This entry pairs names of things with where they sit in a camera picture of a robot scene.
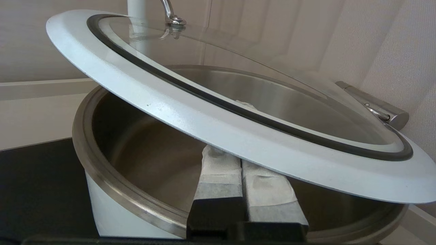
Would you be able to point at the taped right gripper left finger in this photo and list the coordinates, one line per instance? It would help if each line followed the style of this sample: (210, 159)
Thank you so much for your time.
(218, 190)

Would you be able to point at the black glass induction cooktop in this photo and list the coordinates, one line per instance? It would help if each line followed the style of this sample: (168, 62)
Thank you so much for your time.
(41, 190)

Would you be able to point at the white round pole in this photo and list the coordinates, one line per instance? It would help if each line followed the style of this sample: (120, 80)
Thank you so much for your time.
(141, 6)

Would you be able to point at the metal lid hinge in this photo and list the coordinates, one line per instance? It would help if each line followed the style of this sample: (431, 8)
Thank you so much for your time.
(385, 110)

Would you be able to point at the white cooking pot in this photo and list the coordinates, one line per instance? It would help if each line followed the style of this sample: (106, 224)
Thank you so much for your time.
(109, 211)

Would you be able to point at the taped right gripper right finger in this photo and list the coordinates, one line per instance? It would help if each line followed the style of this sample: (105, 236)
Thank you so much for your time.
(269, 197)

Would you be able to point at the glass lid with white rim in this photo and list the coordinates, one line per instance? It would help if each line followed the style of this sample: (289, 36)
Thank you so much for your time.
(204, 126)

